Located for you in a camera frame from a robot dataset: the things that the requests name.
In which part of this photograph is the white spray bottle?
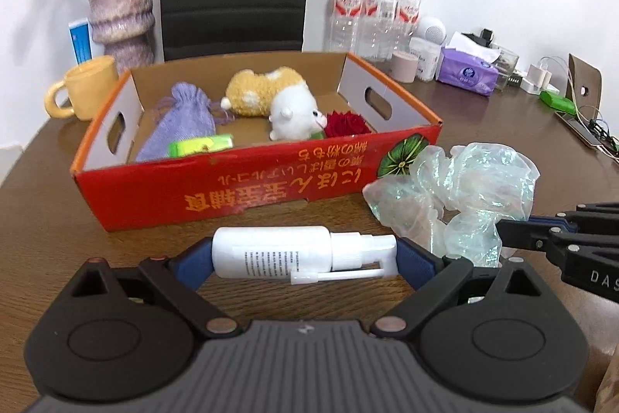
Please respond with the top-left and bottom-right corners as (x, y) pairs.
(212, 226), (398, 285)

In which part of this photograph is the green tissue packet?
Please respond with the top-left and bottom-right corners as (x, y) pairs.
(168, 134), (234, 158)

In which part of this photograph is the purple woven drawstring pouch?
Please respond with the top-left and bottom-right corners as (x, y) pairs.
(135, 82), (234, 163)

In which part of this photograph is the red artificial rose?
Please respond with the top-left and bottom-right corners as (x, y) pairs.
(324, 111), (371, 138)

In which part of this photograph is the crumpled clear plastic wrap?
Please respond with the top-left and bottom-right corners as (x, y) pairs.
(363, 142), (540, 267)

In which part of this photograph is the brown cardboard stand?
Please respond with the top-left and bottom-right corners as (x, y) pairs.
(568, 53), (602, 120)

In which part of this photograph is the red cardboard tray box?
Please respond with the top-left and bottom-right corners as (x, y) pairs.
(71, 51), (442, 231)

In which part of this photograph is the white charger adapter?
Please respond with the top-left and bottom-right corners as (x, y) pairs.
(519, 64), (559, 95)

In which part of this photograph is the small glass jar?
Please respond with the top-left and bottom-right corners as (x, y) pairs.
(493, 46), (519, 91)

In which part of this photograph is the purple tissue pack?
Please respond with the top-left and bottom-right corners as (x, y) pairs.
(435, 48), (498, 96)

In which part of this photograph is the white jar with lid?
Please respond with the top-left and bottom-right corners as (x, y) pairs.
(409, 37), (442, 82)

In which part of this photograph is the pink round container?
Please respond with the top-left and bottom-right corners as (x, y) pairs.
(389, 50), (419, 84)

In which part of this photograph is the yellow white plush toy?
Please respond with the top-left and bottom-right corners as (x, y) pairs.
(219, 67), (327, 142)

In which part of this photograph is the yellow ceramic mug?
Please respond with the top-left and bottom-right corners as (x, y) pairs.
(44, 55), (118, 120)

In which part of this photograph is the white round speaker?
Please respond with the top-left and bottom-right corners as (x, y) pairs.
(416, 15), (447, 45)

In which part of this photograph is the right water bottle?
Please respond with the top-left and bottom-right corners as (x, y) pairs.
(395, 0), (421, 51)

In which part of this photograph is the water bottle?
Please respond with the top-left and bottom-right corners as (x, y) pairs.
(327, 0), (363, 52)
(358, 0), (397, 61)
(395, 0), (421, 51)

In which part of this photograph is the middle water bottle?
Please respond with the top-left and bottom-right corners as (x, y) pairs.
(358, 0), (397, 61)

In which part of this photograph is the purple mottled ceramic vase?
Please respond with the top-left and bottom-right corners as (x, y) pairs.
(88, 0), (155, 74)

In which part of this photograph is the left water bottle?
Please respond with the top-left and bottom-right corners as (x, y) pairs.
(327, 0), (363, 52)

